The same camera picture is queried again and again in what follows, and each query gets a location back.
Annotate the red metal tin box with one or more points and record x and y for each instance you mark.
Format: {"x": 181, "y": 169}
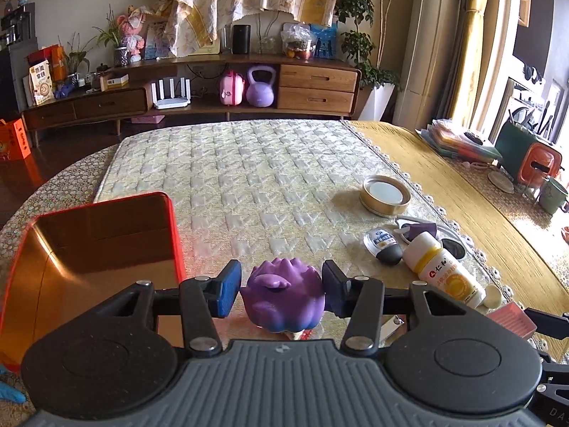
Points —
{"x": 73, "y": 259}

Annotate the potted tree white planter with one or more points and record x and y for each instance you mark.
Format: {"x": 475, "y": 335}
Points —
{"x": 363, "y": 46}

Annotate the clear bottle black cap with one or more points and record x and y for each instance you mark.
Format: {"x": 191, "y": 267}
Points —
{"x": 383, "y": 246}

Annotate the round gold tin lid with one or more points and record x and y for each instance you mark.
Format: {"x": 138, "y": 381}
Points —
{"x": 384, "y": 196}

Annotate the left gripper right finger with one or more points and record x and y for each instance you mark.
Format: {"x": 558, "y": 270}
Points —
{"x": 361, "y": 300}

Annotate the white wifi router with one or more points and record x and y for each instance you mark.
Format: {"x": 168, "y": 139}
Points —
{"x": 171, "y": 93}

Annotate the stack of colourful folders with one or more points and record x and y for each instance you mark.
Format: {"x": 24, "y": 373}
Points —
{"x": 453, "y": 141}

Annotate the green mug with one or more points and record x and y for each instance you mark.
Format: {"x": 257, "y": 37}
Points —
{"x": 553, "y": 196}

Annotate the quilted cream yellow mat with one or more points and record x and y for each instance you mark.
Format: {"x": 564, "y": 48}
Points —
{"x": 259, "y": 190}

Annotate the purple kettlebell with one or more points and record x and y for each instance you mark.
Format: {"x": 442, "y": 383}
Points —
{"x": 260, "y": 94}

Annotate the pink toy suitcase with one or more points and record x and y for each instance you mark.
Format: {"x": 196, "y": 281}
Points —
{"x": 232, "y": 88}

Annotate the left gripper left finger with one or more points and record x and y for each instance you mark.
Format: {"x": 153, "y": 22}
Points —
{"x": 203, "y": 298}

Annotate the round beige coaster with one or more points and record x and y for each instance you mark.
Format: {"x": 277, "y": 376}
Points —
{"x": 501, "y": 181}

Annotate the plastic bag of fruit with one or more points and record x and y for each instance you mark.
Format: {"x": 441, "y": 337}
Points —
{"x": 298, "y": 41}

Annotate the snack box on cabinet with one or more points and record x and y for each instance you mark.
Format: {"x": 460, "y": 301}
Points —
{"x": 40, "y": 82}

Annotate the orange gift bag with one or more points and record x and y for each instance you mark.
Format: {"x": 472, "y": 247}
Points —
{"x": 14, "y": 143}

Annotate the pink plush doll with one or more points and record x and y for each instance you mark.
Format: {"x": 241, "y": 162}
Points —
{"x": 130, "y": 26}

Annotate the black cylinder speaker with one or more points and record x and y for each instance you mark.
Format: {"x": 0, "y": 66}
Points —
{"x": 241, "y": 39}

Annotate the white yellow vitamin bottle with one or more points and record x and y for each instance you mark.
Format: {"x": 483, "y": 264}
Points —
{"x": 437, "y": 266}

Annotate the wooden tv cabinet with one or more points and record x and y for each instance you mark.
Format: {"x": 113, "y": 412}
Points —
{"x": 307, "y": 88}

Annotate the blue photo card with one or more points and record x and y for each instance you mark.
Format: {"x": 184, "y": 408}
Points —
{"x": 325, "y": 41}

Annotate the small purple box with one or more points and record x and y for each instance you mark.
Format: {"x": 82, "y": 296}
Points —
{"x": 411, "y": 231}

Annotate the purple spiky toy figure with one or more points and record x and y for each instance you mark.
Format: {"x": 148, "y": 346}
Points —
{"x": 284, "y": 295}

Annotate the small potted plant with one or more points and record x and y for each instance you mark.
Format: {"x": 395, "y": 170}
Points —
{"x": 112, "y": 35}

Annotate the white sunglasses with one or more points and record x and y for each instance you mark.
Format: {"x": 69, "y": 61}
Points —
{"x": 450, "y": 241}

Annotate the green orange toaster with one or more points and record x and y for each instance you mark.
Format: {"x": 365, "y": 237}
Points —
{"x": 519, "y": 148}

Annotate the blue rubber glove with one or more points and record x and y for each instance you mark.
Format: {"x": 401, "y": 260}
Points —
{"x": 9, "y": 392}

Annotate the mustard yellow table runner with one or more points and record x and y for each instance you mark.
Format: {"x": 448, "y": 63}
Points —
{"x": 521, "y": 240}

